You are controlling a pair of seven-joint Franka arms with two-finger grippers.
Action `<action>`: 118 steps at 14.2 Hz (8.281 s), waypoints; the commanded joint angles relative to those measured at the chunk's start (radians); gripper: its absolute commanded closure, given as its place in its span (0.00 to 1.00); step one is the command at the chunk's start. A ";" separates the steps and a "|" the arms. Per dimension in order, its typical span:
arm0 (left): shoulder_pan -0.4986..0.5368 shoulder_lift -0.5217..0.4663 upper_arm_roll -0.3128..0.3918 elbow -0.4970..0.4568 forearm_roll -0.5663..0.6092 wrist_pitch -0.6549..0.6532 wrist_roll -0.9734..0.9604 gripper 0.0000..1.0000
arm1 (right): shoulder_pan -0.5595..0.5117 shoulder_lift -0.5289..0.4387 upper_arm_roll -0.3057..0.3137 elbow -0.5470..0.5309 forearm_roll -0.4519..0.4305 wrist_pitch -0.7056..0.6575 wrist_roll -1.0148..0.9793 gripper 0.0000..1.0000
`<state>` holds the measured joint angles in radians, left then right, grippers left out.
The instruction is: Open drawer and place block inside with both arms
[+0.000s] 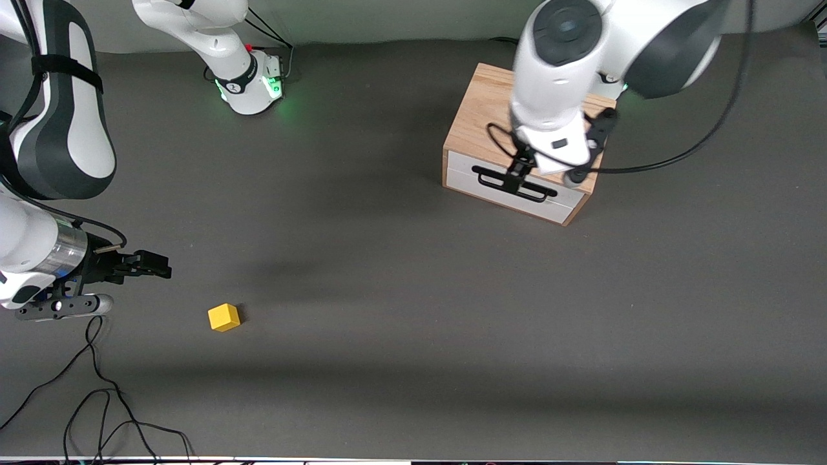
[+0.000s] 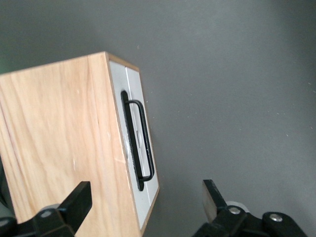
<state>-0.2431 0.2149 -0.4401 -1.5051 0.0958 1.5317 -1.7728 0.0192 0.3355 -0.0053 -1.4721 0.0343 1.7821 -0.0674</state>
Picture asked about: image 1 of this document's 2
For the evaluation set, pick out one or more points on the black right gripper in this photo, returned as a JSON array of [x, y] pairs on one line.
[[101, 263]]

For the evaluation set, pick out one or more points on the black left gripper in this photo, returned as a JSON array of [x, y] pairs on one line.
[[521, 169]]

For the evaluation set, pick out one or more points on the drawer with white front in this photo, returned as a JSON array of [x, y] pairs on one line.
[[462, 184]]

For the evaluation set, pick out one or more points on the yellow cube block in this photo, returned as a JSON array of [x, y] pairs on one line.
[[224, 318]]

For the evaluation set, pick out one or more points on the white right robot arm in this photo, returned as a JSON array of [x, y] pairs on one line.
[[90, 142]]

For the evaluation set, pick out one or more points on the wooden drawer cabinet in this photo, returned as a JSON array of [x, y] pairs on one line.
[[481, 110]]

